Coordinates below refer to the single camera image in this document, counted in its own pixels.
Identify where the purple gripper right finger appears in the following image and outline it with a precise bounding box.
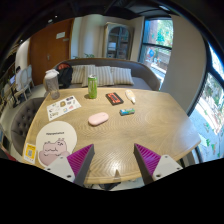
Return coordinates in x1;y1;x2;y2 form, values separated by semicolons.
134;143;182;185

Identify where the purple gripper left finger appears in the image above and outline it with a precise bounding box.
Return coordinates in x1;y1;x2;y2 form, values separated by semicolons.
45;144;95;186

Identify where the round white mouse pad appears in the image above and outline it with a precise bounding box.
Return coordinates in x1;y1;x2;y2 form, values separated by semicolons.
36;121;77;167

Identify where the pink computer mouse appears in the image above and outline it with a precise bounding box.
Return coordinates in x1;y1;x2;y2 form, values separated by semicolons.
88;112;109;126

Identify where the yellow QR code card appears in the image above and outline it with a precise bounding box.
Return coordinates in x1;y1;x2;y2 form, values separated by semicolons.
23;143;36;164

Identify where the small teal blue pack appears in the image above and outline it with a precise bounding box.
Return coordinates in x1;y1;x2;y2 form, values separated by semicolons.
119;108;135;116

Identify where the white sticker sheet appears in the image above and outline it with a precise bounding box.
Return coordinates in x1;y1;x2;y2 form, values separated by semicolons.
47;96;81;121

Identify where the grey tufted armchair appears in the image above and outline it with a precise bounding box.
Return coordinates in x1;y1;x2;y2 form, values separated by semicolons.
11;97;44;156

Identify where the cream white tube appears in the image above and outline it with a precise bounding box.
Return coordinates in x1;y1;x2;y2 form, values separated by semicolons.
125;90;136;104

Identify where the green drink can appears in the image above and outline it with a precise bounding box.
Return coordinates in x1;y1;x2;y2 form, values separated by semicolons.
88;75;97;99

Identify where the grey curved sofa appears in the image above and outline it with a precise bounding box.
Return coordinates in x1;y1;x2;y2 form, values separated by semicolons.
54;58;160;91

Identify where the striped cushion middle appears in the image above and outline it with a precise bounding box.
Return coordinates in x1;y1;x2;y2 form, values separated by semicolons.
82;65;114;87

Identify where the striped cushion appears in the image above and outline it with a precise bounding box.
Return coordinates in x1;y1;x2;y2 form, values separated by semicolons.
71;65;84;84
82;65;114;87
111;67;134;85

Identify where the black backpack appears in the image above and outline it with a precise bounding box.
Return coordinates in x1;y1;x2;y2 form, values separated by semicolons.
57;63;73;89

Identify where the striped cushion right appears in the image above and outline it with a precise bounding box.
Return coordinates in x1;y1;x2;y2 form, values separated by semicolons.
111;67;134;85

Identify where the striped cushion left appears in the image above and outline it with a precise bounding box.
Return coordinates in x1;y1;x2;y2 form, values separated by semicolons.
71;65;84;84

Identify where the white chair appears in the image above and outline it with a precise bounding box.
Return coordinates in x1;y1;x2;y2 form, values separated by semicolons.
14;66;31;102

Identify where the orange wooden door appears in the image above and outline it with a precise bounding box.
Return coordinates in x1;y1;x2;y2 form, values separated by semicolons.
29;19;73;85

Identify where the glass door cabinet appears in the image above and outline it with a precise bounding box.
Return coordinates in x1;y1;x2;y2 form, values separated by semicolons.
103;22;133;60

